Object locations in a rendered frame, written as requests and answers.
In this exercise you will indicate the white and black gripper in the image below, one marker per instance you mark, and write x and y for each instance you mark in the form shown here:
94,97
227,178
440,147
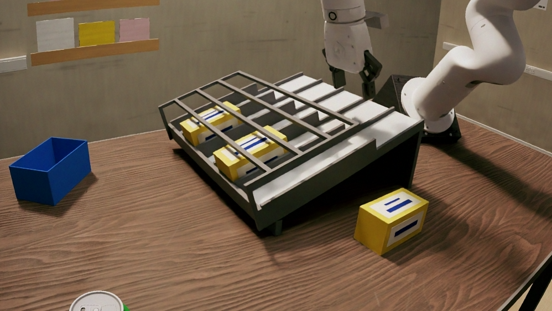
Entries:
348,48

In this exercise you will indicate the blue open box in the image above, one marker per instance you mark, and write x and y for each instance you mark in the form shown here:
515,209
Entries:
60,164

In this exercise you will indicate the yellow butter carton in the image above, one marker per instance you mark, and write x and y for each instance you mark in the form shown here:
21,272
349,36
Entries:
234,165
197,133
388,221

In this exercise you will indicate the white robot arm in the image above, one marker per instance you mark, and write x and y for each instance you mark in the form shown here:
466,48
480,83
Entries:
499,57

